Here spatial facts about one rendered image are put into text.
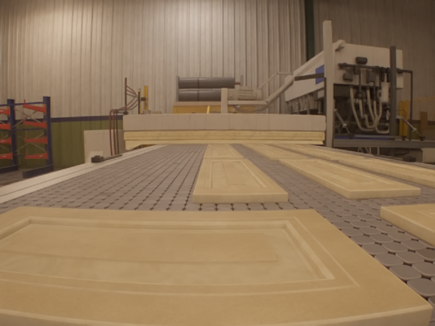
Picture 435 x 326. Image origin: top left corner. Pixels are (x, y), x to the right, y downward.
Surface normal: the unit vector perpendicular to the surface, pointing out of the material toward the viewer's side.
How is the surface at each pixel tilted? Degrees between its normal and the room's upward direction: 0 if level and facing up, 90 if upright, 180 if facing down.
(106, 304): 0
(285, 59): 90
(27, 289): 0
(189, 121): 90
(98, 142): 90
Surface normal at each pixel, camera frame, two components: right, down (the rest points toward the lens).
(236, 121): 0.02, 0.12
